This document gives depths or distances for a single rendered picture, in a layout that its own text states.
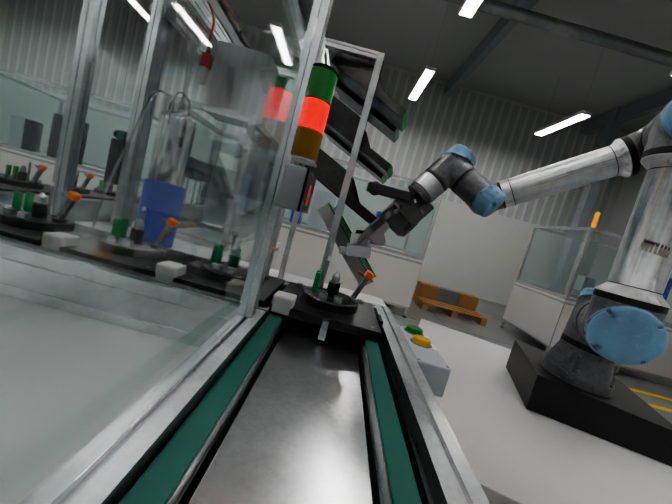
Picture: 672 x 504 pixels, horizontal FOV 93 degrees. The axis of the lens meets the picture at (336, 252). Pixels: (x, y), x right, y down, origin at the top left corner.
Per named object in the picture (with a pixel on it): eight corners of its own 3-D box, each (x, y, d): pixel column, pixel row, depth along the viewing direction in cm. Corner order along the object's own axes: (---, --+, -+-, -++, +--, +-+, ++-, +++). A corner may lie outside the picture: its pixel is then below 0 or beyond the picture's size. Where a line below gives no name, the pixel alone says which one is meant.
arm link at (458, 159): (481, 156, 77) (456, 135, 80) (447, 187, 78) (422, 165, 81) (477, 170, 85) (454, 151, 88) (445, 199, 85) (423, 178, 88)
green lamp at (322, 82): (331, 111, 58) (338, 83, 57) (329, 100, 53) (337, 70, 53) (304, 103, 58) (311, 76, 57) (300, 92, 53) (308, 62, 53)
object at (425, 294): (467, 313, 653) (473, 294, 649) (485, 326, 573) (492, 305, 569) (410, 298, 650) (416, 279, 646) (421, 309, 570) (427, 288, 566)
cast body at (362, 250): (369, 257, 88) (372, 231, 87) (370, 258, 83) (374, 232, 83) (338, 252, 88) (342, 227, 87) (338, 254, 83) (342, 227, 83)
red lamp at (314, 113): (324, 138, 59) (330, 111, 58) (322, 130, 54) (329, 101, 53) (297, 131, 59) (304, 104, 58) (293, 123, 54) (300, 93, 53)
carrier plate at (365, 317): (370, 310, 91) (372, 302, 90) (379, 342, 67) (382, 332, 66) (288, 288, 91) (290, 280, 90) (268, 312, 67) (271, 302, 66)
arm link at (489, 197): (509, 200, 83) (477, 173, 86) (509, 192, 73) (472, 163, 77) (485, 222, 85) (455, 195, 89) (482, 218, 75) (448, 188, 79)
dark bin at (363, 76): (401, 132, 106) (416, 113, 105) (402, 117, 93) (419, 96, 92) (338, 81, 109) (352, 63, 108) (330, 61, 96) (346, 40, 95)
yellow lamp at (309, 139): (317, 165, 59) (323, 138, 59) (314, 160, 54) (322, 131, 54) (291, 158, 59) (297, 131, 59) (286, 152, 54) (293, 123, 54)
